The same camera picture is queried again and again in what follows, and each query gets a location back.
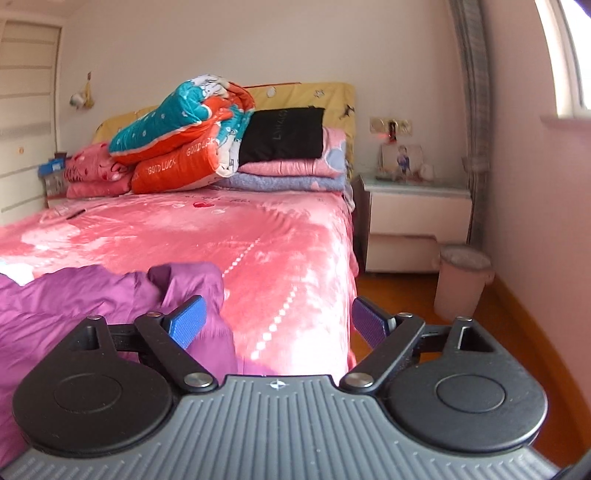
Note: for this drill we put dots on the purple down jacket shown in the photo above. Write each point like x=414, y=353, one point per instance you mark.
x=69, y=295

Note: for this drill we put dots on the folded lavender blanket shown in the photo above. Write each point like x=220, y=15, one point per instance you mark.
x=286, y=183

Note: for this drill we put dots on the black plug adapter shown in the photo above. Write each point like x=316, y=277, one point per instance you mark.
x=393, y=129

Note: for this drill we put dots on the white nightstand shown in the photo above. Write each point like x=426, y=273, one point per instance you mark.
x=415, y=212

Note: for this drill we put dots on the pink printed blanket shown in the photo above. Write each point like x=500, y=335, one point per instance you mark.
x=277, y=240

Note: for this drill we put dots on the white wardrobe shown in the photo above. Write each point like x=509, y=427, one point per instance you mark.
x=23, y=115

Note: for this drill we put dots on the grey curtain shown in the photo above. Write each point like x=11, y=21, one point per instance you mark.
x=475, y=92

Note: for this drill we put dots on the blue box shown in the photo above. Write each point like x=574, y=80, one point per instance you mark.
x=51, y=168

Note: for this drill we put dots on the folded pink blanket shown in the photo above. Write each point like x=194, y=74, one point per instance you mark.
x=332, y=157

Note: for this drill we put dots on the framed photo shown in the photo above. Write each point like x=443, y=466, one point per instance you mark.
x=404, y=159

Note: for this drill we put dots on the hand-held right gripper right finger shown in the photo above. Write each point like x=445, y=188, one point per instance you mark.
x=369, y=321

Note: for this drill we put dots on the window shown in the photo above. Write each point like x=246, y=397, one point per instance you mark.
x=565, y=55

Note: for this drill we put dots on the hanging wall ornament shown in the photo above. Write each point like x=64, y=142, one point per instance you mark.
x=81, y=99

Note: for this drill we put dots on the pink patterned pillow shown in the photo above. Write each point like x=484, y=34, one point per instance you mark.
x=92, y=170

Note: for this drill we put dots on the orange and teal quilt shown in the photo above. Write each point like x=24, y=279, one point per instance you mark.
x=184, y=170

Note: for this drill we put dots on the black cushion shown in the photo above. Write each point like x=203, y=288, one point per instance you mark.
x=281, y=134

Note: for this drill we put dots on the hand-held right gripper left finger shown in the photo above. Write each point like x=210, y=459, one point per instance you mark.
x=187, y=321

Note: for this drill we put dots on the white wall socket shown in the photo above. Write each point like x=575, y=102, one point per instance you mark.
x=377, y=125

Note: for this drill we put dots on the yellow headboard cover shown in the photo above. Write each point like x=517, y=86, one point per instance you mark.
x=300, y=94

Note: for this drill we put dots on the pink trash bin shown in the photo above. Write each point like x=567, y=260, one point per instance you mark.
x=461, y=286

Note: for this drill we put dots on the clear plastic container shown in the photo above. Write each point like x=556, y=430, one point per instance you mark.
x=55, y=184

